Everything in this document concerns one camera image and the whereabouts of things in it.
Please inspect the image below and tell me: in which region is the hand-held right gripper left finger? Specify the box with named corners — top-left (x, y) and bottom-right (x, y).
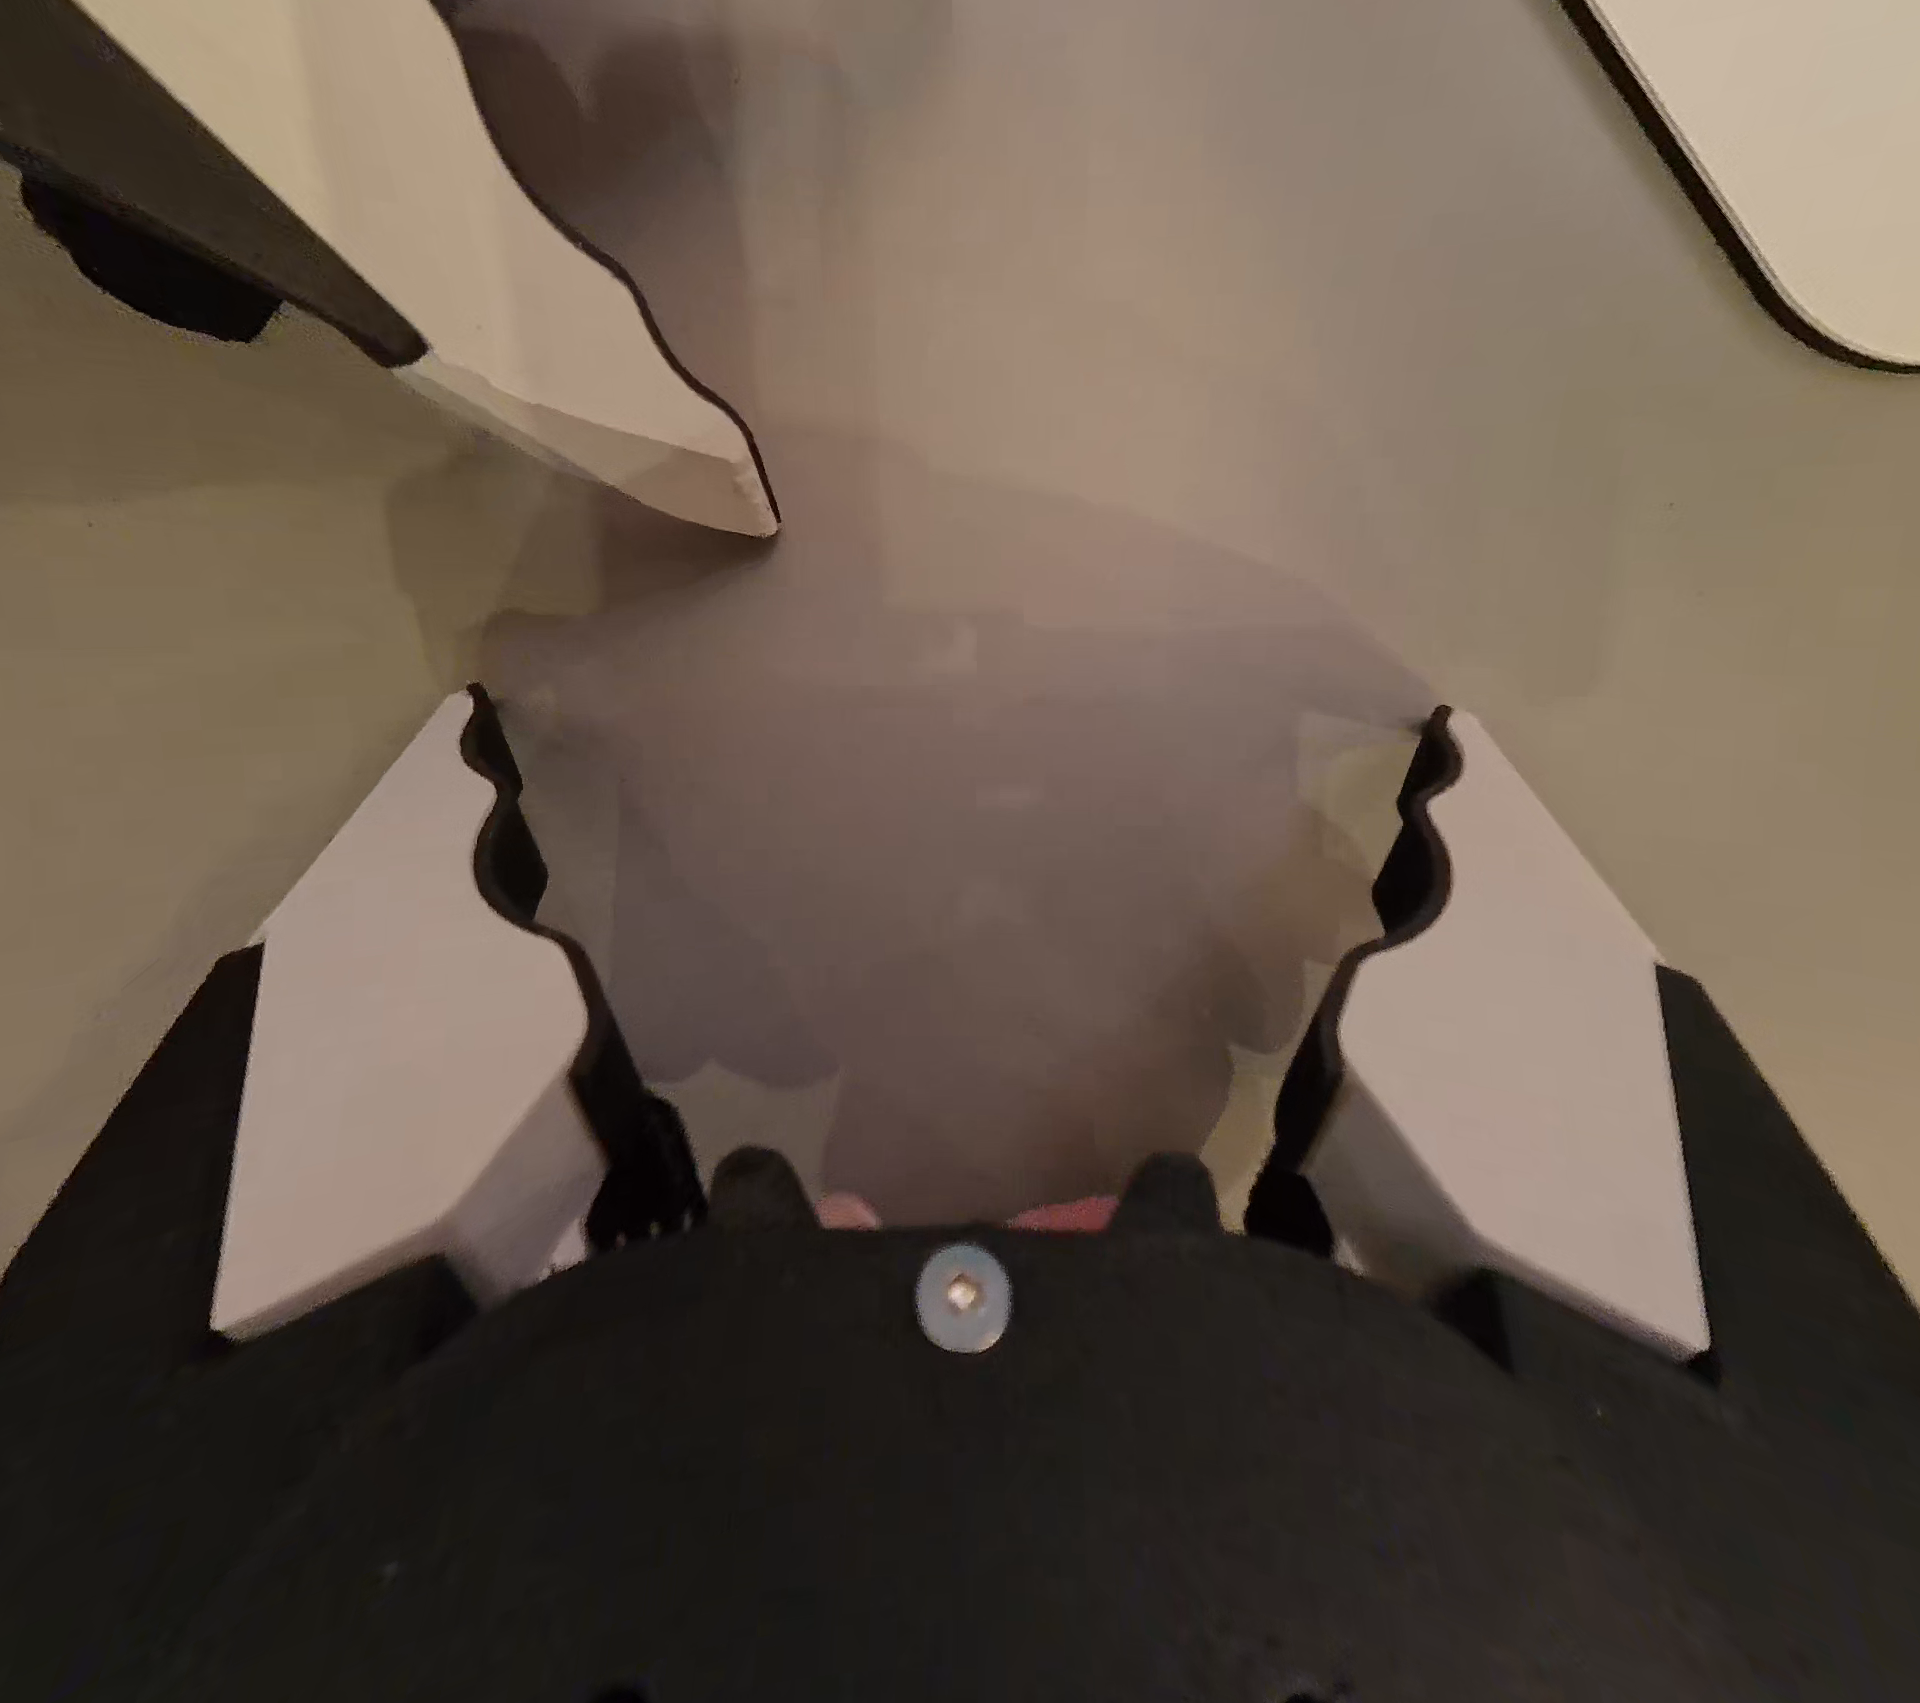
top-left (210, 682), bottom-right (711, 1337)

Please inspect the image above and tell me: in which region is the white rounded pad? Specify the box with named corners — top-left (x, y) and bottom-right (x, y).
top-left (1416, 0), bottom-right (1920, 371)

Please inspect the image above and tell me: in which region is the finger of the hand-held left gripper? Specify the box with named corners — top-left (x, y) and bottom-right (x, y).
top-left (0, 0), bottom-right (784, 537)

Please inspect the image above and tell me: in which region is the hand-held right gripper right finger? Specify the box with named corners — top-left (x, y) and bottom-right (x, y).
top-left (1245, 707), bottom-right (1713, 1357)

